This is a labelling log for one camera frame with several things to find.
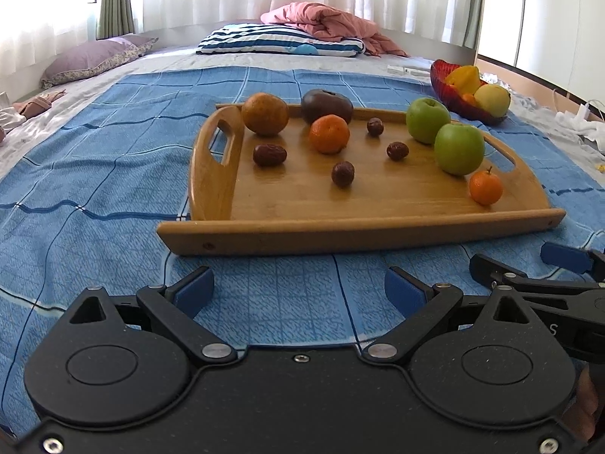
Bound pink quilt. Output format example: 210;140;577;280
260;2;410;58

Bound orange tangerine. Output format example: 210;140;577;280
309;115;351;155

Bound brown-orange round fruit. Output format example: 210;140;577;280
241;93;289;136

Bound green apple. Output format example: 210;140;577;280
405;97;451;145
434;122;486;176

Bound blue patterned blanket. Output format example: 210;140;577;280
0;67;605;436

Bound dark purple round fruit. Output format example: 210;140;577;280
301;89;354;126

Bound small tangerine with stem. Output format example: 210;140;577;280
469;166;504;206

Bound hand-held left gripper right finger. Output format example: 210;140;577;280
361;266;543;365

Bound small white crumpled cloth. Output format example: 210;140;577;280
479;72;513;92

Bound wooden tray with handles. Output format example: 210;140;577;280
156;103;566;257

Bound person's right hand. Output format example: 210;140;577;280
562;364;601;442

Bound blue white striped pillow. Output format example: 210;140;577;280
196;23;366;58

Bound white power strip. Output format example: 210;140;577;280
386;64;432;78

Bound white wardrobe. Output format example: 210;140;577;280
477;0;605;105

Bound purple pillow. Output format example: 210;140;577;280
39;34;159;90

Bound pink folded cloth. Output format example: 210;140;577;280
13;89;67;119

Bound white clothes pile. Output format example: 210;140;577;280
555;110;605;154

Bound green curtain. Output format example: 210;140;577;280
468;0;487;53
96;0;136;39

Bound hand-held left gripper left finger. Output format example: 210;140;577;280
68;266;238;365

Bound red glass bowl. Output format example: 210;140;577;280
430;59;512;127

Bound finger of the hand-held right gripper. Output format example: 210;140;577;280
540;242;605;282
469;254;605;303

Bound white charger cable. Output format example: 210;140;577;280
551;87;605;121

